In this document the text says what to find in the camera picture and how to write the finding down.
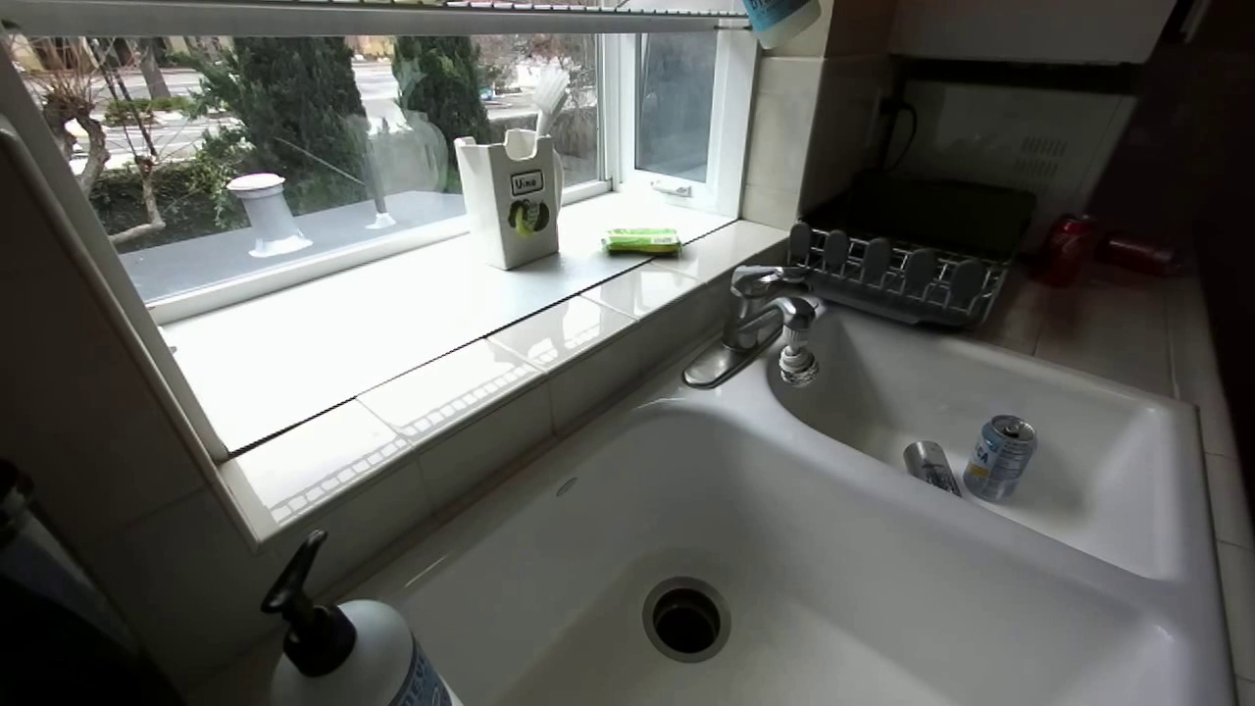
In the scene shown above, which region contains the white cup outside window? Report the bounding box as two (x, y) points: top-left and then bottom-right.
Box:
(223, 168), (320, 262)

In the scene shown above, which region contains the blue label pump bottle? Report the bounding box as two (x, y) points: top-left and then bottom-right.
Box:
(261, 527), (462, 706)

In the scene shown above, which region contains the green sponge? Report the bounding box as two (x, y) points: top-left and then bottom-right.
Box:
(602, 223), (688, 262)

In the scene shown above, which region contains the chrome sink faucet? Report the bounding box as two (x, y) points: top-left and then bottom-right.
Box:
(678, 262), (831, 394)

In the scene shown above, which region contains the metal sink drain strainer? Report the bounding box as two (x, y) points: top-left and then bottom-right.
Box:
(641, 572), (734, 669)

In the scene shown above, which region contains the white double basin sink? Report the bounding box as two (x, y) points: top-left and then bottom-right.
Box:
(348, 308), (1241, 706)

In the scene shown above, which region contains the green evergreen shrub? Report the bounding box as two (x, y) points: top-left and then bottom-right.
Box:
(182, 36), (386, 211)

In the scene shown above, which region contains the red countertop object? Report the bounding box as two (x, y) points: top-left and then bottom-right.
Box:
(1036, 211), (1176, 288)

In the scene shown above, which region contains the white window frame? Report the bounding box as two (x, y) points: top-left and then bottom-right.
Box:
(0, 0), (767, 329)

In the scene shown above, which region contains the grey wire dish rack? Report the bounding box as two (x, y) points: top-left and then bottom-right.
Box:
(782, 168), (1044, 335)

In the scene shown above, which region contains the white window blind rail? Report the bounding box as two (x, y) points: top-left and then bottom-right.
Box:
(0, 0), (756, 41)

